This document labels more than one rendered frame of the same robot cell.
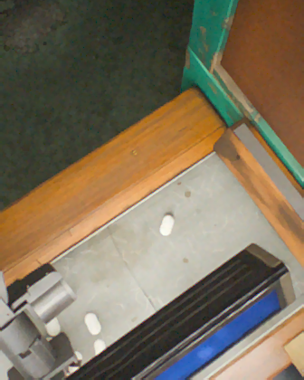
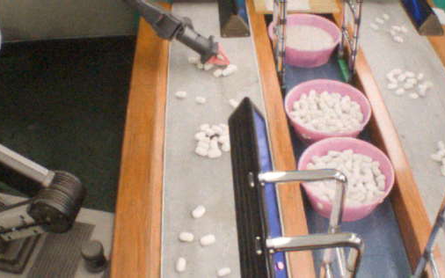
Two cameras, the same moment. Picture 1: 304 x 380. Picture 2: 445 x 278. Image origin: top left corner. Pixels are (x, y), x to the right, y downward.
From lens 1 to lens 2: 1.79 m
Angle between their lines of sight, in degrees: 41
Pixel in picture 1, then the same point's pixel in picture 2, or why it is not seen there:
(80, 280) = (184, 51)
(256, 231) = (211, 10)
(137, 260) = not seen: hidden behind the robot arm
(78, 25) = (38, 142)
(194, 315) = not seen: outside the picture
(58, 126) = (80, 174)
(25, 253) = (159, 54)
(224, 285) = not seen: outside the picture
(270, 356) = (257, 17)
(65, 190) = (145, 39)
